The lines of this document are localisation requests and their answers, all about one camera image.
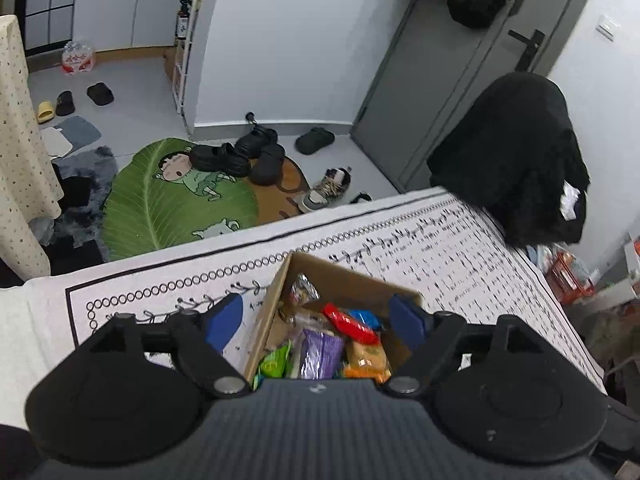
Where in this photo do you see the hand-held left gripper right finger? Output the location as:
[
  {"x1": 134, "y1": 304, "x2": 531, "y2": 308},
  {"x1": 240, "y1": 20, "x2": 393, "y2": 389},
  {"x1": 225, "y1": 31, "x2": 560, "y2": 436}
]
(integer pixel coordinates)
[{"x1": 384, "y1": 294, "x2": 546, "y2": 397}]

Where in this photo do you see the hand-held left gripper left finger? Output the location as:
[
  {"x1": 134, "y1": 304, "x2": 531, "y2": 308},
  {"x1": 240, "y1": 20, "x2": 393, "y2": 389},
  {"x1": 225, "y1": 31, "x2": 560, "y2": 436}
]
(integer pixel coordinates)
[{"x1": 92, "y1": 292, "x2": 251, "y2": 397}]

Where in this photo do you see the blue snack packet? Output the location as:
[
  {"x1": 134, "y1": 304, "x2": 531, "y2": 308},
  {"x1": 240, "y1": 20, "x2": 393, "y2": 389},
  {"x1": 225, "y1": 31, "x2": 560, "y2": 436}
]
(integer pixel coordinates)
[{"x1": 350, "y1": 309, "x2": 386, "y2": 332}]

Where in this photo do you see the brown cardboard box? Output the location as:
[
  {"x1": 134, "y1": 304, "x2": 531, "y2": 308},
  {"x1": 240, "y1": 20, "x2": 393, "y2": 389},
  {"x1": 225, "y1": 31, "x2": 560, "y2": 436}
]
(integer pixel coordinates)
[{"x1": 243, "y1": 252, "x2": 425, "y2": 391}]

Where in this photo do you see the orange bread packet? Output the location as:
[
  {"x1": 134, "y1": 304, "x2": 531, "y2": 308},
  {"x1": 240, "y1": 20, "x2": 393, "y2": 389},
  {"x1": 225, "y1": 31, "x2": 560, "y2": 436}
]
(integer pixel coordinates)
[{"x1": 344, "y1": 341, "x2": 391, "y2": 370}]

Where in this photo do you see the red snack bar packet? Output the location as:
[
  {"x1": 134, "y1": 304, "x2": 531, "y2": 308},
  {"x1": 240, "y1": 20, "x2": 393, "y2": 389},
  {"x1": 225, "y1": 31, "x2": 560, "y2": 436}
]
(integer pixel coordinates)
[{"x1": 322, "y1": 302, "x2": 381, "y2": 345}]

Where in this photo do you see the light green snack packet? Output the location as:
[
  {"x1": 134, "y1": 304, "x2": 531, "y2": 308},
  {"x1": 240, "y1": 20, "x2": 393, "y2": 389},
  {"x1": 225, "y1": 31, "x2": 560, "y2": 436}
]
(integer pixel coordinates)
[{"x1": 257, "y1": 342, "x2": 293, "y2": 378}]

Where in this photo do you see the bright orange snack packet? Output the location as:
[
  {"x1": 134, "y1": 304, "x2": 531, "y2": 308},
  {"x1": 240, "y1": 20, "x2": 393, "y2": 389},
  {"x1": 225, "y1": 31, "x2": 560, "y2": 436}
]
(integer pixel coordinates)
[{"x1": 342, "y1": 366, "x2": 392, "y2": 385}]

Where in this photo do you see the small clear snack packet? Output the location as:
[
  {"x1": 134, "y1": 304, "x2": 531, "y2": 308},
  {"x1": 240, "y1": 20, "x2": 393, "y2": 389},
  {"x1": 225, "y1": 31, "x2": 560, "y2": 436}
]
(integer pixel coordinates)
[{"x1": 287, "y1": 272, "x2": 321, "y2": 306}]

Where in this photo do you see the long purple snack packet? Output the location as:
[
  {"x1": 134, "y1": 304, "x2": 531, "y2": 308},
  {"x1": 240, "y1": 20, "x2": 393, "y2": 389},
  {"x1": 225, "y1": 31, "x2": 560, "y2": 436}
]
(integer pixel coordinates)
[{"x1": 297, "y1": 325, "x2": 346, "y2": 381}]

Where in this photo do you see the printed white blanket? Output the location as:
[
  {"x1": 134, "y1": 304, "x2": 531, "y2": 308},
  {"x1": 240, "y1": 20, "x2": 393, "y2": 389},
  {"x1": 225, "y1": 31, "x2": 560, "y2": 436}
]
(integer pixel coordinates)
[{"x1": 65, "y1": 187, "x2": 608, "y2": 396}]

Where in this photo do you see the green leaf floor mat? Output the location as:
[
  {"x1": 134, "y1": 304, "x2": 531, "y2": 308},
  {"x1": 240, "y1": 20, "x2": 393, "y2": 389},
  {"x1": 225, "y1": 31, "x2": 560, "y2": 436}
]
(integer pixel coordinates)
[{"x1": 101, "y1": 139, "x2": 308, "y2": 262}]

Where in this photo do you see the grey black sneaker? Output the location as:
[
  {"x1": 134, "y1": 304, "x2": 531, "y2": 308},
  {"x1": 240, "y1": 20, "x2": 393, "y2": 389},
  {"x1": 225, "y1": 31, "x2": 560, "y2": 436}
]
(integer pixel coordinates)
[{"x1": 301, "y1": 167, "x2": 352, "y2": 212}]

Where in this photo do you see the red plastic basket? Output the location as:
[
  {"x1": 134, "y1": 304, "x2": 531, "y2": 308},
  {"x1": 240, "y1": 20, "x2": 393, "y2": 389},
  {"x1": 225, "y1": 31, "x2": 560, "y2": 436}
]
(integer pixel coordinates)
[{"x1": 545, "y1": 250, "x2": 596, "y2": 306}]

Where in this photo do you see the black clog shoe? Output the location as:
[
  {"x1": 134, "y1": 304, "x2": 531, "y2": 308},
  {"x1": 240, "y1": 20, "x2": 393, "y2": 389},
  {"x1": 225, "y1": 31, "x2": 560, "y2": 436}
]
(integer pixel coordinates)
[
  {"x1": 250, "y1": 144, "x2": 286, "y2": 186},
  {"x1": 235, "y1": 127, "x2": 278, "y2": 160},
  {"x1": 189, "y1": 142, "x2": 252, "y2": 178},
  {"x1": 295, "y1": 127, "x2": 336, "y2": 156}
]

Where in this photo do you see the grey fluffy rug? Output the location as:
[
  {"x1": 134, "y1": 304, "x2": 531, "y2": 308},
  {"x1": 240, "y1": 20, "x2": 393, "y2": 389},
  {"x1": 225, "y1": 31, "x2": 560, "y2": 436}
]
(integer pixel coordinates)
[{"x1": 50, "y1": 146, "x2": 118, "y2": 261}]

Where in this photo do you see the black coat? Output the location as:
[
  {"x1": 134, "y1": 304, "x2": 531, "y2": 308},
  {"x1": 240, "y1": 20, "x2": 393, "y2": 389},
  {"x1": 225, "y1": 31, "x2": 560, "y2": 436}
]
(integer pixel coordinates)
[{"x1": 427, "y1": 72, "x2": 591, "y2": 248}]

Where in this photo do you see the white crumpled cloth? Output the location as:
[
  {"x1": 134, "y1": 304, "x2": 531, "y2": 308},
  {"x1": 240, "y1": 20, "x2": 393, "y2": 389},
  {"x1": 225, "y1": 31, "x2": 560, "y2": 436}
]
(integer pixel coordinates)
[{"x1": 560, "y1": 182, "x2": 581, "y2": 221}]

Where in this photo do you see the blue grey floor mat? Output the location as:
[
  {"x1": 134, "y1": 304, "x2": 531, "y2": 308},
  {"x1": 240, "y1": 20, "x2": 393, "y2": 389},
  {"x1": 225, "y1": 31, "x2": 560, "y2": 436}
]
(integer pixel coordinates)
[{"x1": 55, "y1": 116, "x2": 102, "y2": 153}]

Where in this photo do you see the grey door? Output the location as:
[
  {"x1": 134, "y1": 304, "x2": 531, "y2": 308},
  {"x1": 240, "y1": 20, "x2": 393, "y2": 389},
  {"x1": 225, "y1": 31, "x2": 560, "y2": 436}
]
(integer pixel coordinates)
[{"x1": 350, "y1": 0, "x2": 603, "y2": 193}]

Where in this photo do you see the white narrow rack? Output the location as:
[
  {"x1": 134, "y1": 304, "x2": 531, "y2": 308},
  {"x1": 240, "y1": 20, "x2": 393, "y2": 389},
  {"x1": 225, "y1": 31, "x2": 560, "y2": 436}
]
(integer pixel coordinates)
[{"x1": 171, "y1": 0, "x2": 208, "y2": 128}]

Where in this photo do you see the white floor mat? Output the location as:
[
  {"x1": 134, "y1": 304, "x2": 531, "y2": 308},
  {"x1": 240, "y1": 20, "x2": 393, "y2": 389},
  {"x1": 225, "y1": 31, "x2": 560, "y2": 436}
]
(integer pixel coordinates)
[{"x1": 40, "y1": 126, "x2": 73, "y2": 157}]

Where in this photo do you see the cream dotted cloth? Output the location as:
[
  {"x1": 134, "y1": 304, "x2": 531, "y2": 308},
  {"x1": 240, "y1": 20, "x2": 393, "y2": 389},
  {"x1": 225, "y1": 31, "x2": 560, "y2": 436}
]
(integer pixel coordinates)
[{"x1": 0, "y1": 14, "x2": 65, "y2": 278}]

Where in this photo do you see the pack of water bottles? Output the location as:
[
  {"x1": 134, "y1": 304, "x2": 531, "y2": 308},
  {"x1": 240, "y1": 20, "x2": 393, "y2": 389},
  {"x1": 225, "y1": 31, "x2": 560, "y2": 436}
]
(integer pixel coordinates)
[{"x1": 61, "y1": 40, "x2": 97, "y2": 75}]

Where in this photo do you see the black spray bottle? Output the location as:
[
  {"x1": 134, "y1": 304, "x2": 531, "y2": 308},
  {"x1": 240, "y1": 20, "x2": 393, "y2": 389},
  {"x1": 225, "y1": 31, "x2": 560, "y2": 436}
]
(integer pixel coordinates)
[{"x1": 175, "y1": 0, "x2": 193, "y2": 42}]

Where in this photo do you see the white kitchen cabinet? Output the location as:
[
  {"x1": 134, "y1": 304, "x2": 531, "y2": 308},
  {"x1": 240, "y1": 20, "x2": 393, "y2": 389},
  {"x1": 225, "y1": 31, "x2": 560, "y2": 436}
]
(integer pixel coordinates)
[{"x1": 25, "y1": 0, "x2": 193, "y2": 56}]

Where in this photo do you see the black door handle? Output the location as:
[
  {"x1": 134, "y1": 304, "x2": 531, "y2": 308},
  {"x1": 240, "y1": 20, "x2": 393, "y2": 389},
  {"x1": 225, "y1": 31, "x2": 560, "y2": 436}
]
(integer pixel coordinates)
[{"x1": 507, "y1": 29, "x2": 546, "y2": 72}]

